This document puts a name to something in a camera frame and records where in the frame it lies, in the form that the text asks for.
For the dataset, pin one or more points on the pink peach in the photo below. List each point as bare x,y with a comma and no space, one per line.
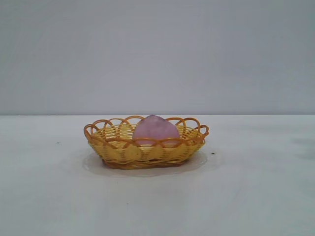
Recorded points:
156,130

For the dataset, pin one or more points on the yellow woven wicker basket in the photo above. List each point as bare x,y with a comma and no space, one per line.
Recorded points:
118,152

